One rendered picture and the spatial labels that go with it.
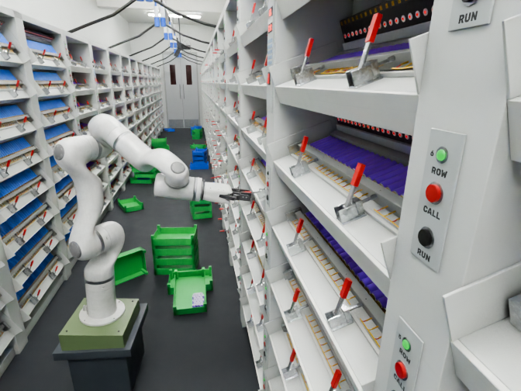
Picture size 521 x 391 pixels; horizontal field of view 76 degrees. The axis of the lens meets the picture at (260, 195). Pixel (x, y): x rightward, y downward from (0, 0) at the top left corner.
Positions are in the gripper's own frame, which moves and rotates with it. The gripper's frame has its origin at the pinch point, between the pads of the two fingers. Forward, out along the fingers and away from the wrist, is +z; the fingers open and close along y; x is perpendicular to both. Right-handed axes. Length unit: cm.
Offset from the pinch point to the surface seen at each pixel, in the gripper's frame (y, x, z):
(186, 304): -69, -98, -12
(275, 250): 25.3, -9.0, 7.6
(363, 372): 81, 0, 6
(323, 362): 60, -18, 12
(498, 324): 96, 21, 5
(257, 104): -45, 31, 7
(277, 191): 25.4, 10.1, 4.3
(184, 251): -108, -81, -16
